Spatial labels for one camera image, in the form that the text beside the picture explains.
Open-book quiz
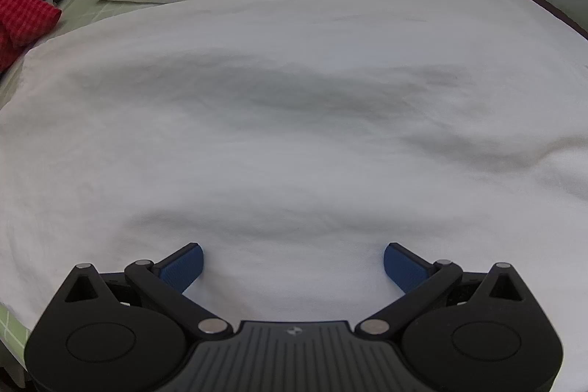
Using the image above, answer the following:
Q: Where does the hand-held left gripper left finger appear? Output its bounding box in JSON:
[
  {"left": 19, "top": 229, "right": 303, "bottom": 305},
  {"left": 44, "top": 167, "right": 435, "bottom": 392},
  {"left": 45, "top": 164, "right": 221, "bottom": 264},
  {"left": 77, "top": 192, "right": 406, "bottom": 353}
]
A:
[{"left": 62, "top": 243, "right": 230, "bottom": 340}]

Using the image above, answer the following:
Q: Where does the white shirt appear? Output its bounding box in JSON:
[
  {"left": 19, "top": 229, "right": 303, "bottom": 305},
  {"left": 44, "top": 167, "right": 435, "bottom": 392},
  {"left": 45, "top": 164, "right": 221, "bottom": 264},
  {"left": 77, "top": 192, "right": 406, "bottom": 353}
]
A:
[{"left": 0, "top": 0, "right": 588, "bottom": 392}]

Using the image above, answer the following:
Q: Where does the red checkered cloth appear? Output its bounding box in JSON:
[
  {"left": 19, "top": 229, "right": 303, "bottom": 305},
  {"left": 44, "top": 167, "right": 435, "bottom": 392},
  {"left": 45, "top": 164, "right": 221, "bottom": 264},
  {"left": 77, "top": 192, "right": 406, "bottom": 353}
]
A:
[{"left": 0, "top": 0, "right": 62, "bottom": 73}]

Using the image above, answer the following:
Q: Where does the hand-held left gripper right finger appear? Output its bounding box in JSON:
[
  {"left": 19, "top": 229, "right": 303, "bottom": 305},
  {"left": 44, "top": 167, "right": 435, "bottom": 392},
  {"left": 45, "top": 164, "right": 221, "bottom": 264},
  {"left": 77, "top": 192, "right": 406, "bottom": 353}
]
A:
[{"left": 357, "top": 243, "right": 529, "bottom": 340}]

